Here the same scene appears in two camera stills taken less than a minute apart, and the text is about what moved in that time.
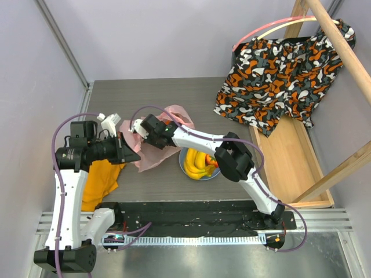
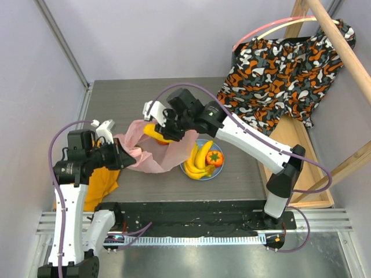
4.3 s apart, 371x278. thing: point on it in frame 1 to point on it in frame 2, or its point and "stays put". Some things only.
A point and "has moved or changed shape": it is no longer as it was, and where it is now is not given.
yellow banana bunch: [195, 166] stays put
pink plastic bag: [151, 157] has moved or changed shape
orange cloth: [100, 179] stays put
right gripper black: [148, 124] to [169, 132]
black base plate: [198, 218] stays put
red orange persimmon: [210, 160] stays put
